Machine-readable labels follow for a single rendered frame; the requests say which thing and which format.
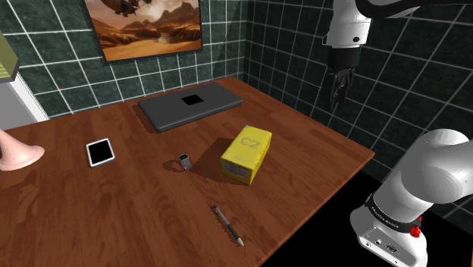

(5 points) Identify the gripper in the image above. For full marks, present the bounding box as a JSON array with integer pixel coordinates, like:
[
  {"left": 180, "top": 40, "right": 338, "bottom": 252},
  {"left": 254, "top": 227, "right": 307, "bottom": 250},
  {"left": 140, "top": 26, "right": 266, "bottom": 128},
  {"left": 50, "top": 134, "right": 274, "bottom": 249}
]
[{"left": 327, "top": 46, "right": 362, "bottom": 112}]

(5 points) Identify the yellow box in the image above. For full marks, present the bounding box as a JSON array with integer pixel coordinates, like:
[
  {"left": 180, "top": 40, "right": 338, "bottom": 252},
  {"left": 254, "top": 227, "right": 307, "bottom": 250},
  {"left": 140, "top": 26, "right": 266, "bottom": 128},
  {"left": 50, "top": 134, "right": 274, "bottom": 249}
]
[{"left": 220, "top": 125, "right": 273, "bottom": 186}]

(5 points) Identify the grey closed laptop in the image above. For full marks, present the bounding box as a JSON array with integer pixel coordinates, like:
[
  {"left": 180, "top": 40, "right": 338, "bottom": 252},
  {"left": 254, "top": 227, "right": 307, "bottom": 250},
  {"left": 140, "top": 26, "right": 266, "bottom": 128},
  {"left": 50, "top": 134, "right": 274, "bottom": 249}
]
[{"left": 137, "top": 82, "right": 244, "bottom": 134}]

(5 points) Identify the grey and black pen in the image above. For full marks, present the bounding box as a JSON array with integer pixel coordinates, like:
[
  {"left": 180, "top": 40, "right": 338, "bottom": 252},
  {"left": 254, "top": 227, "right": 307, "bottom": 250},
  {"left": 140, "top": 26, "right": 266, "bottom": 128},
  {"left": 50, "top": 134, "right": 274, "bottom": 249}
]
[{"left": 211, "top": 203, "right": 245, "bottom": 247}]

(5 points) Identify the framed desert landscape picture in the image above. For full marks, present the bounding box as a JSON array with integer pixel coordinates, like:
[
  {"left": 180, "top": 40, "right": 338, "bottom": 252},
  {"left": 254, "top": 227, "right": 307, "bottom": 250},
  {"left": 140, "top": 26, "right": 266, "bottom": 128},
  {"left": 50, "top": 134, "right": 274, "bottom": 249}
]
[{"left": 83, "top": 0, "right": 204, "bottom": 63}]

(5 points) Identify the white tablet with black screen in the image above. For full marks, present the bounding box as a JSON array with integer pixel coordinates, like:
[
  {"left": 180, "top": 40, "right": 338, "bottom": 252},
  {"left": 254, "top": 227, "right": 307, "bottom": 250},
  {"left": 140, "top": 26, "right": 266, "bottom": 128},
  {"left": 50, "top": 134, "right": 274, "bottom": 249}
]
[{"left": 86, "top": 138, "right": 116, "bottom": 168}]

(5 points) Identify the brown wooden desk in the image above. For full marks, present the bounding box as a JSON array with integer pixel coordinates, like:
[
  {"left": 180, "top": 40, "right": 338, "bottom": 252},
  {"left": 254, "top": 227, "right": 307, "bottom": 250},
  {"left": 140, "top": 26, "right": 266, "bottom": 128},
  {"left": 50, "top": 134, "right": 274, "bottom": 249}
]
[{"left": 0, "top": 76, "right": 376, "bottom": 267}]

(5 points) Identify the pink lamp with olive shade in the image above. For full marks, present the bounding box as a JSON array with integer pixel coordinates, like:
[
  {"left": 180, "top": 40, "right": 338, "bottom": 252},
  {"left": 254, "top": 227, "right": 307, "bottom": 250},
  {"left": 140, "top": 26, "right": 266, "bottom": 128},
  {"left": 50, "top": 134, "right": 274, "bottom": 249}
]
[{"left": 0, "top": 30, "right": 46, "bottom": 172}]

